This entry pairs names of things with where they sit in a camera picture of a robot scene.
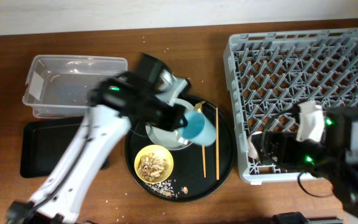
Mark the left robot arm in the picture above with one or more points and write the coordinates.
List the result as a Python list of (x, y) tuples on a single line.
[(145, 94)]

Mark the grey plate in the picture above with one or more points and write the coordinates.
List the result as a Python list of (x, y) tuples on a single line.
[(170, 140)]

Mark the right wooden chopstick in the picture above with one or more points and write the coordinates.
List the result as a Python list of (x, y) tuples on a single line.
[(217, 144)]

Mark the scattered rice grains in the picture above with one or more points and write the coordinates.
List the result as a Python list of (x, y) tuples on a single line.
[(164, 188)]

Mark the pink cup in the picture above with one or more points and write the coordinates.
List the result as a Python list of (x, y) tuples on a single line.
[(253, 142)]

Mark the black rectangular tray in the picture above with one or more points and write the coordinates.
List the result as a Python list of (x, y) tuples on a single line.
[(44, 143)]

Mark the blue cup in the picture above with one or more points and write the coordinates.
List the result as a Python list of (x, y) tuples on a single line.
[(199, 129)]

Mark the round black serving tray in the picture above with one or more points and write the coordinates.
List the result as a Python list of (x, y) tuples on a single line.
[(188, 166)]

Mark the yellow bowl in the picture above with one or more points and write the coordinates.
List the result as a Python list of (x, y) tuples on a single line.
[(158, 151)]

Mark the clear plastic bin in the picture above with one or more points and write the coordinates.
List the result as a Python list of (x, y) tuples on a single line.
[(58, 85)]

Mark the grey dishwasher rack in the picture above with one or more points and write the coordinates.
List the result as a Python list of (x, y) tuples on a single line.
[(266, 73)]

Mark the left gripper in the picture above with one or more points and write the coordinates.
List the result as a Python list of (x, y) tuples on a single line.
[(178, 121)]

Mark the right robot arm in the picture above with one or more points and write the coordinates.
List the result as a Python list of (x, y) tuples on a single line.
[(325, 146)]

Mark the gold foil wrapper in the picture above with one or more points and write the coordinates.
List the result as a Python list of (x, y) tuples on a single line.
[(199, 107)]

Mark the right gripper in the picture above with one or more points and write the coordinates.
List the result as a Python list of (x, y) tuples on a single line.
[(287, 140)]

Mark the peanut shells pile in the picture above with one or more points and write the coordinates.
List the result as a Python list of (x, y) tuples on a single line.
[(152, 168)]

